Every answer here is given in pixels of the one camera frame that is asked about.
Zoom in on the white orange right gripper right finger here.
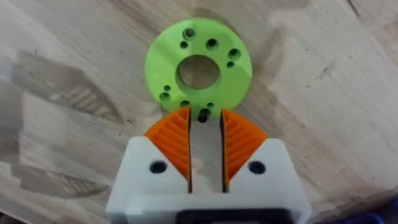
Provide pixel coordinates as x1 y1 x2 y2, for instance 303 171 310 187
220 107 313 222

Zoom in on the white orange right gripper left finger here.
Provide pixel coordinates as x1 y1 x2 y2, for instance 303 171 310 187
104 105 192 221

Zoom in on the blue electric screwdriver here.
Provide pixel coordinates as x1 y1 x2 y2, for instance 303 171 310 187
329 198 398 224

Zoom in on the green disc with holes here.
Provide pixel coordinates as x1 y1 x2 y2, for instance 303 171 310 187
144 17 253 123

